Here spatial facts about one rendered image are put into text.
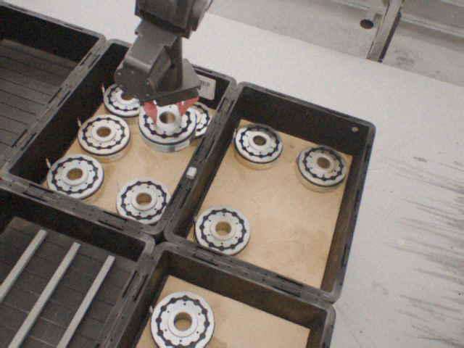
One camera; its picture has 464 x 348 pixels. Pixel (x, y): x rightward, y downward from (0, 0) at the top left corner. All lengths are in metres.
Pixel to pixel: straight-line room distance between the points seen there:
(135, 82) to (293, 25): 2.15
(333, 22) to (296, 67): 1.46
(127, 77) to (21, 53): 0.61
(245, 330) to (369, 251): 0.39
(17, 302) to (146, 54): 0.47
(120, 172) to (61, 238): 0.17
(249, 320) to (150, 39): 0.48
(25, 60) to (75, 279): 0.57
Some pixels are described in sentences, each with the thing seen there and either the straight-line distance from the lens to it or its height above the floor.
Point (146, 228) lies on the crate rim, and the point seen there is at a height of 0.93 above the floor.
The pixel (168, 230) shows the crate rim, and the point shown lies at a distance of 0.73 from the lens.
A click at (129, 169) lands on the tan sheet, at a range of 0.92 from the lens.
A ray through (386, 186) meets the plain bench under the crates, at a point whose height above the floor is 0.70.
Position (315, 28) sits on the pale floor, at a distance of 2.73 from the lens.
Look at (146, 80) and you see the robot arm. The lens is 0.59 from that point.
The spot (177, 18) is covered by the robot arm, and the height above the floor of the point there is 1.22.
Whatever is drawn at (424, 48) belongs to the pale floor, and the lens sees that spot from 2.87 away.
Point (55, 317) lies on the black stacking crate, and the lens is 0.81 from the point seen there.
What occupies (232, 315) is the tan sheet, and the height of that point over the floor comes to 0.83.
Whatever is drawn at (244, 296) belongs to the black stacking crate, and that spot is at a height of 0.86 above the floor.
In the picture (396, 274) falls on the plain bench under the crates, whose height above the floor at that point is 0.70.
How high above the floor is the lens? 1.58
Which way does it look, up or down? 56 degrees down
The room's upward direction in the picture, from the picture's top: 11 degrees clockwise
